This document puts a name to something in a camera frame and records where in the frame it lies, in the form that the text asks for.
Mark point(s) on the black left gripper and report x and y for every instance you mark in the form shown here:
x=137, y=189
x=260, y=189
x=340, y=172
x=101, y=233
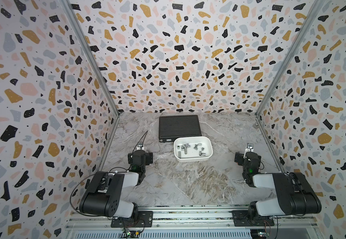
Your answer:
x=147, y=158

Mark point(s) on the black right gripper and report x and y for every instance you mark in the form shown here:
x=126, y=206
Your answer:
x=240, y=156

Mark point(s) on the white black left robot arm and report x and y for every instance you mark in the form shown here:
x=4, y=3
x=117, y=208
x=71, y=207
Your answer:
x=103, y=195

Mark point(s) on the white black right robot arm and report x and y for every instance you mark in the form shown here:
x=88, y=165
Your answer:
x=294, y=195

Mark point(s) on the white plastic storage box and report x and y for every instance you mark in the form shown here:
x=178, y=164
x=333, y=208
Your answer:
x=192, y=154

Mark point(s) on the black ribbed tool case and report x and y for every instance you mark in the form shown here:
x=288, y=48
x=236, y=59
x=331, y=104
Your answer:
x=174, y=127

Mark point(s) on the green circuit board right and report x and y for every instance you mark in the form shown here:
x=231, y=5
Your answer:
x=262, y=234

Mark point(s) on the green circuit board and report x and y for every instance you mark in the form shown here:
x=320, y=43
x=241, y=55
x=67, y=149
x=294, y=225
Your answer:
x=262, y=234
x=131, y=234

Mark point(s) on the green circuit board left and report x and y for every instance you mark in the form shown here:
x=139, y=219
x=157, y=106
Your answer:
x=131, y=234

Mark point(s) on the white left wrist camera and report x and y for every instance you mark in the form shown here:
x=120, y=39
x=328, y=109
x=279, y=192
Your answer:
x=140, y=146

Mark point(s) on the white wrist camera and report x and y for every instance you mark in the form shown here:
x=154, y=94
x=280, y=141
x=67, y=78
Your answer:
x=140, y=146
x=249, y=148

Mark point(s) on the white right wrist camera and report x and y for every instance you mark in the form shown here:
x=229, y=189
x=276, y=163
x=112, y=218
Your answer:
x=249, y=148

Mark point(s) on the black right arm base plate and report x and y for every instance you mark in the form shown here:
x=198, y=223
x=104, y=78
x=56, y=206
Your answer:
x=245, y=218

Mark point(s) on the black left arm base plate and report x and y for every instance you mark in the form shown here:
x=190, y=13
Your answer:
x=140, y=219

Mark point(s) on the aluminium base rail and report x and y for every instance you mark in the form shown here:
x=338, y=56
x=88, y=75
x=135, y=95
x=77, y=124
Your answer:
x=215, y=222

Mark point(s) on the aluminium frame post left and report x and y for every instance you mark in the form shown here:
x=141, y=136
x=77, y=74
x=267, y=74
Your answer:
x=67, y=8

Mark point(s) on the aluminium frame post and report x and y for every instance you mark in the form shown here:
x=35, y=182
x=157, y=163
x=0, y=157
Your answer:
x=315, y=8
x=67, y=8

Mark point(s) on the aluminium frame post right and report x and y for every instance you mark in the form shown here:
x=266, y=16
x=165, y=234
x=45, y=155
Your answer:
x=315, y=8

